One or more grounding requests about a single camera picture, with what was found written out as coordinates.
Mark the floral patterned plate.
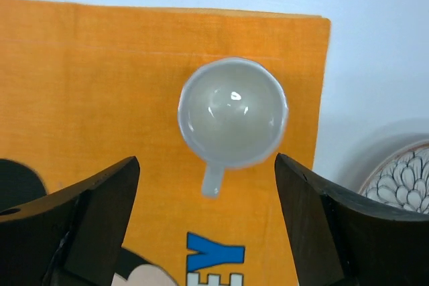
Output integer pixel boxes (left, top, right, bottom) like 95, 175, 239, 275
359, 140, 429, 214

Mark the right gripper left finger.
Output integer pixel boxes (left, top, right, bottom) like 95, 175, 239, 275
1, 156, 139, 285

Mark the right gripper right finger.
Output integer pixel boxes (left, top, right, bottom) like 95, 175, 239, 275
274, 153, 428, 286

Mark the white ceramic mug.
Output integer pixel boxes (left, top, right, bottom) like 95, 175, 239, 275
177, 57, 289, 198

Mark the orange Mickey Mouse cloth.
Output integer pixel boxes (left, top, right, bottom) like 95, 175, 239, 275
1, 0, 331, 285

